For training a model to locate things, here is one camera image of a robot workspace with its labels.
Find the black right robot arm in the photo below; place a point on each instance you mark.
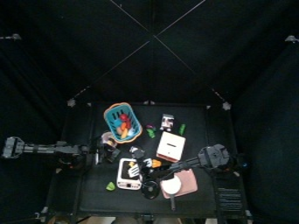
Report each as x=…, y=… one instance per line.
x=212, y=157

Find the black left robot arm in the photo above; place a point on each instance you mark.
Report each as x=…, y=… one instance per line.
x=42, y=148

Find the yellow toy cheese slice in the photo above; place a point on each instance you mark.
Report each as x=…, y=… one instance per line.
x=111, y=143

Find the yellow toy bell pepper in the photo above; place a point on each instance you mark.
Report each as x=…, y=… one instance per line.
x=156, y=163

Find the black round pot lid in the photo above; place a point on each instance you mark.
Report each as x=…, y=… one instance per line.
x=151, y=189

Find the grey round plate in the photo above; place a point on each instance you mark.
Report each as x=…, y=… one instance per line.
x=108, y=137

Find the white toy cooktop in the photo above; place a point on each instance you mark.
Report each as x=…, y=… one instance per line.
x=125, y=178

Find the yellow toy fruit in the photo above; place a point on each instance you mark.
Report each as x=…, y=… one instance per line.
x=124, y=134

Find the pink rectangular tray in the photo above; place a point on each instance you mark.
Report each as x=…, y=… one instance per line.
x=188, y=180

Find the white toy food piece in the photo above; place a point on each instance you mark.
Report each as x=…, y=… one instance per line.
x=131, y=132

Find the orange toy fruit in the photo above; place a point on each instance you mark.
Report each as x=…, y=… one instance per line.
x=123, y=126

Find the wooden coin box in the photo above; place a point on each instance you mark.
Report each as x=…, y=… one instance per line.
x=171, y=145

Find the light green toy wedge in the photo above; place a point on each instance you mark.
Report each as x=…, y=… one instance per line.
x=111, y=186

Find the teal basket orange rim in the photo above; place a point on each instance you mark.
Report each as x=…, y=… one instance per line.
x=123, y=122

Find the red toy tomato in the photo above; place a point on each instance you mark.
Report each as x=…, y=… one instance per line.
x=124, y=117

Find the green toy vegetable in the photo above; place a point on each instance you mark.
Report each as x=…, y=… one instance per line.
x=181, y=129

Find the white toy carton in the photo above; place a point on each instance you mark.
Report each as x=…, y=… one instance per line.
x=167, y=122

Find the metal frame corner bracket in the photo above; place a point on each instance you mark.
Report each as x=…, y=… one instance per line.
x=225, y=106
x=71, y=102

